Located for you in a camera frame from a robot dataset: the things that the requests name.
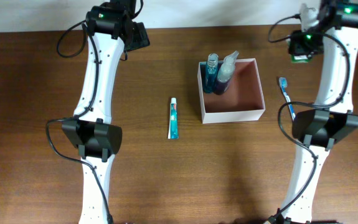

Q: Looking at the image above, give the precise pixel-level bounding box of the green white soap box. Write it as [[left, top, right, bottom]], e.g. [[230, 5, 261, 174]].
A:
[[291, 55, 309, 63]]

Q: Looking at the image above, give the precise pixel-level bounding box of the teal mouthwash bottle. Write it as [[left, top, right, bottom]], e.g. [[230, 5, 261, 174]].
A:
[[204, 53, 219, 93]]

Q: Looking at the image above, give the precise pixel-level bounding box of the purple spray bottle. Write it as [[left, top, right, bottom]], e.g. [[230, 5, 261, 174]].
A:
[[214, 51, 239, 95]]

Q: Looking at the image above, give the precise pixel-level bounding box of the pink cardboard box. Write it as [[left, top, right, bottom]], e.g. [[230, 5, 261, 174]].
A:
[[197, 58, 266, 124]]

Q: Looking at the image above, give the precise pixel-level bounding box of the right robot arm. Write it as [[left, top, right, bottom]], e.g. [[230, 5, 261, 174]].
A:
[[267, 1, 358, 223]]

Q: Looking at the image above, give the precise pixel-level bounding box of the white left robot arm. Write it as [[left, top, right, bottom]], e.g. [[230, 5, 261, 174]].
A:
[[61, 0, 150, 223]]

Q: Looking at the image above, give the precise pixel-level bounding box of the blue white toothbrush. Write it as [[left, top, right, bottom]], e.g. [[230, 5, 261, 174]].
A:
[[278, 77, 296, 121]]

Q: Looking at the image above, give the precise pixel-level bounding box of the teal white toothpaste tube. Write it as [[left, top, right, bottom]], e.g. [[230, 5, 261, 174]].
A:
[[167, 98, 179, 139]]

